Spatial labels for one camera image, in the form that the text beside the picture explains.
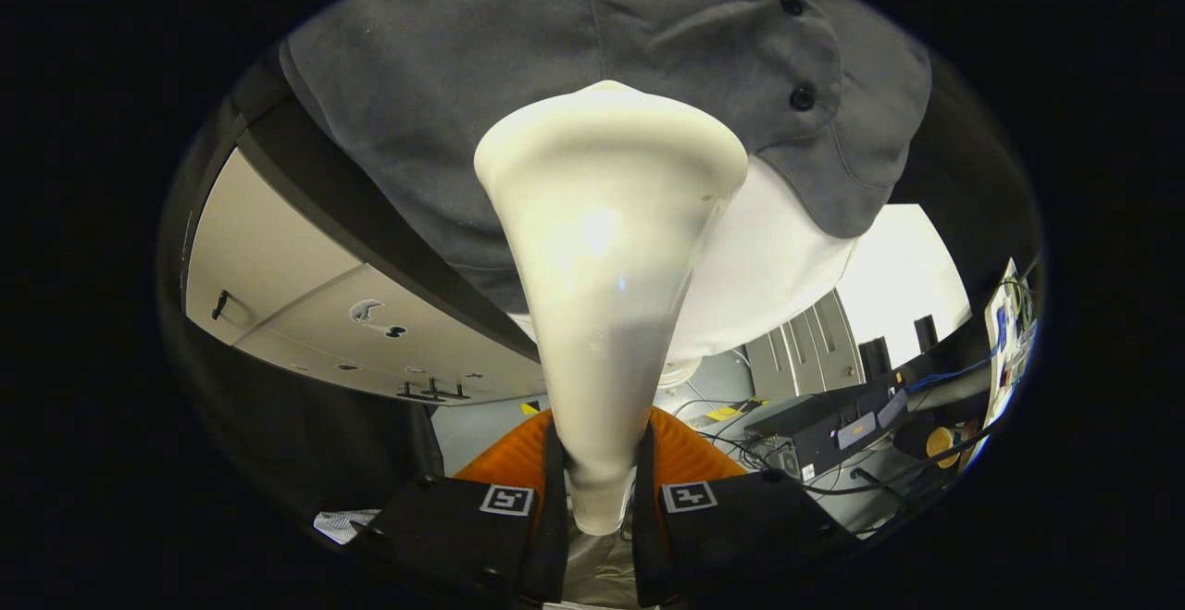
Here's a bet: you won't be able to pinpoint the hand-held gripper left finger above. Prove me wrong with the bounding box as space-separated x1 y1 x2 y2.
356 409 569 610

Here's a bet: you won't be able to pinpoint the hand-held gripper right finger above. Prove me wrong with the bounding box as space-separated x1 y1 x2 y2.
633 406 858 610

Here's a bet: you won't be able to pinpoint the white garment steamer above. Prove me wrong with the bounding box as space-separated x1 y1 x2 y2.
474 81 749 537

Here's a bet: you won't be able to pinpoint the grey button shirt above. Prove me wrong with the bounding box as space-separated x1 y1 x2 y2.
278 0 934 317

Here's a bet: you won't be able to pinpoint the black computer case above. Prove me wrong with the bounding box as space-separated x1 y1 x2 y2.
745 386 913 483

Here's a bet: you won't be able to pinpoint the striped cloth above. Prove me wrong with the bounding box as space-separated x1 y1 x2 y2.
313 508 382 546

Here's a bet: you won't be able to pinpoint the grey drawer unit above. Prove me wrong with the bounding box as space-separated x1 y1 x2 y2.
743 291 867 405

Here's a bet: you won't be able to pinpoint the white mannequin torso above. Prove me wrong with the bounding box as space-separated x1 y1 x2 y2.
509 156 862 391

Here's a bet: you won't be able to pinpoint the brown tape roll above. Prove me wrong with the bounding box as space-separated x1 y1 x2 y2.
924 425 966 469

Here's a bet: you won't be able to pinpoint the grey cabinet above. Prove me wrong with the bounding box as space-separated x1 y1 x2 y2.
183 96 549 405

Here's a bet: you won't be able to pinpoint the white table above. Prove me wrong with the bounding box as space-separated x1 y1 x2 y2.
833 205 973 372

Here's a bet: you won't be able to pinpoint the white board with devices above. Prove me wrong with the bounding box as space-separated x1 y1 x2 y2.
983 258 1040 418

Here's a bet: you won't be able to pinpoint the black floor cables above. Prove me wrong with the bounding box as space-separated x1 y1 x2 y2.
671 395 913 514

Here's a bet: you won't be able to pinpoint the blue cable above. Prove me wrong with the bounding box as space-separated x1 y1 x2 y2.
905 358 999 395

